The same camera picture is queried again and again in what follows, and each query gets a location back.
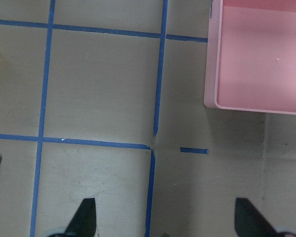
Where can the pink plastic box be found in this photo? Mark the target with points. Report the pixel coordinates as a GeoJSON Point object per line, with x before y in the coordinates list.
{"type": "Point", "coordinates": [251, 56]}

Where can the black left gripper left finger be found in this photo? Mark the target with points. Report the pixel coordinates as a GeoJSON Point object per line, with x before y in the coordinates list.
{"type": "Point", "coordinates": [83, 223]}

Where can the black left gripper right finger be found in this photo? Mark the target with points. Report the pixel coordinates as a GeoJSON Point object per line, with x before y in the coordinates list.
{"type": "Point", "coordinates": [249, 222]}

